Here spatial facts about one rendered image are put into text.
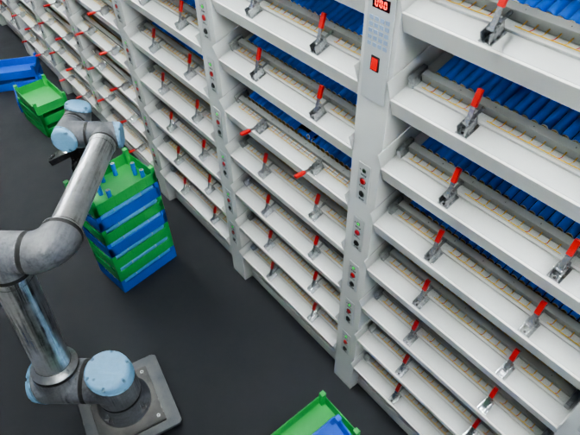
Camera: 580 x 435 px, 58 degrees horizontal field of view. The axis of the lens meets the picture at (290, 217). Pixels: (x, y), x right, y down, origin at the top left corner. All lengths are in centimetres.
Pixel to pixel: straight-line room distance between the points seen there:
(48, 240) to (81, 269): 120
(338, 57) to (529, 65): 49
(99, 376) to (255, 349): 67
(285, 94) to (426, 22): 58
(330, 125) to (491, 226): 49
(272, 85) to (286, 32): 20
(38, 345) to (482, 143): 137
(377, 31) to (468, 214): 43
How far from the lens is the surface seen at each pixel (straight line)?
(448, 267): 132
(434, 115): 111
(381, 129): 121
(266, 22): 146
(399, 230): 137
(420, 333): 164
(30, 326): 171
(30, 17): 425
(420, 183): 123
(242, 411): 212
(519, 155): 105
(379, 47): 112
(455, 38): 101
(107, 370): 189
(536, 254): 114
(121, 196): 219
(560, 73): 93
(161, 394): 213
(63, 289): 264
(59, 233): 150
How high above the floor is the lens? 192
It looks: 45 degrees down
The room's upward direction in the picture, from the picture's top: 1 degrees counter-clockwise
